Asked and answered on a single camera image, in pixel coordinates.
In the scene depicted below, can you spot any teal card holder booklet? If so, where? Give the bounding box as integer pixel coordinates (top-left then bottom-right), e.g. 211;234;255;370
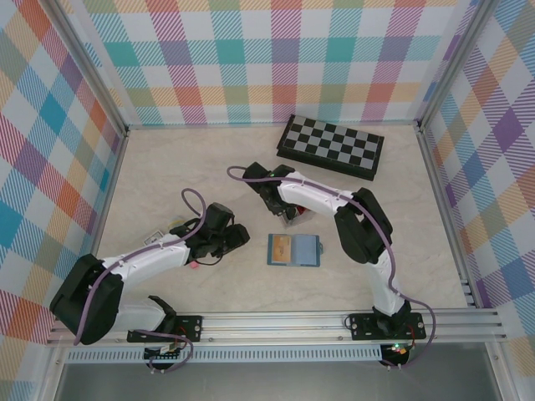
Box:
266;233;326;268

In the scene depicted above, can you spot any folded black grey chessboard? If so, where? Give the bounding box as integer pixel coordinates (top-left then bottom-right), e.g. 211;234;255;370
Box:
275;114;385;183

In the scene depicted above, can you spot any small left circuit board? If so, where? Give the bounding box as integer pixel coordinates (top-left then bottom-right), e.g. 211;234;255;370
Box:
144;344;185;361

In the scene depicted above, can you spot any small circuit board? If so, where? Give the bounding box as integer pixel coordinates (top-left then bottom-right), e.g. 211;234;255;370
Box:
144;344;185;361
383;341;411;357

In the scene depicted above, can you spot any small right circuit board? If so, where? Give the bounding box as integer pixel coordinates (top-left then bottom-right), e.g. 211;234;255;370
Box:
383;341;411;357

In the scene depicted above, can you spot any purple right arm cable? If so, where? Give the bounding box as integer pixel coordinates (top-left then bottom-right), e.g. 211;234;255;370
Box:
227;165;438;371

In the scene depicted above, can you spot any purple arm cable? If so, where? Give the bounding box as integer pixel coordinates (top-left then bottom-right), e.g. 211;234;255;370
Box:
74;188;206;374
227;165;438;371

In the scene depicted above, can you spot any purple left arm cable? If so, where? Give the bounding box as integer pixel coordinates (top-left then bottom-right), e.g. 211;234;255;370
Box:
74;188;206;374

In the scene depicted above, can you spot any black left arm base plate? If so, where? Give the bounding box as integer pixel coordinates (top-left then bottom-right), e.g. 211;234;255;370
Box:
127;315;205;344

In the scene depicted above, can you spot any wide aluminium frame rail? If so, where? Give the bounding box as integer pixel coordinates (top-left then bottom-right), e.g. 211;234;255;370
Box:
45;311;507;346

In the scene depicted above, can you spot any white slotted cable duct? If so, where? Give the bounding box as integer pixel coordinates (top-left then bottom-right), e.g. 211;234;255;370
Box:
64;348;384;364

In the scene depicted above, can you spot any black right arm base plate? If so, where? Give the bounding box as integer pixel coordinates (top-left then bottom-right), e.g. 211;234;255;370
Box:
349;312;427;342

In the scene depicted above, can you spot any aluminium frame post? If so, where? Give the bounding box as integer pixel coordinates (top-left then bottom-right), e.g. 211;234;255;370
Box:
48;0;129;139
415;0;498;133

